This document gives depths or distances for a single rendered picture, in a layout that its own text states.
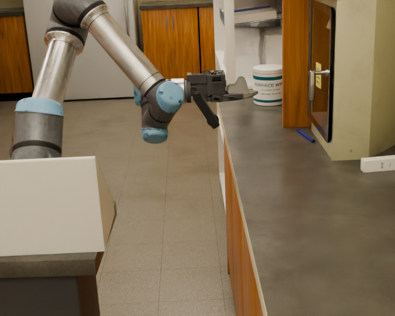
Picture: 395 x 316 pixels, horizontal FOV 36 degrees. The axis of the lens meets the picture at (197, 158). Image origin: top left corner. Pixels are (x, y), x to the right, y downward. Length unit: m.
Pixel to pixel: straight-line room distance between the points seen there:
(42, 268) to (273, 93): 1.40
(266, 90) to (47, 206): 1.35
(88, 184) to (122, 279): 1.88
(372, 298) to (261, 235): 0.33
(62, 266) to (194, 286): 1.73
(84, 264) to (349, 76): 0.93
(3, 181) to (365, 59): 1.05
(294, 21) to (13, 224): 1.20
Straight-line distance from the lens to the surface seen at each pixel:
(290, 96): 2.20
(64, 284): 1.49
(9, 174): 1.36
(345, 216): 1.53
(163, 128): 1.76
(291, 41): 2.17
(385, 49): 1.91
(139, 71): 1.68
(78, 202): 1.35
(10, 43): 7.08
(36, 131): 1.50
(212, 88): 1.80
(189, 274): 3.17
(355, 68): 1.84
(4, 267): 1.43
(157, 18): 6.80
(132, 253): 3.41
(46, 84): 1.74
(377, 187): 1.71
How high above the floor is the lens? 1.57
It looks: 19 degrees down
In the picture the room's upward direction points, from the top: 3 degrees counter-clockwise
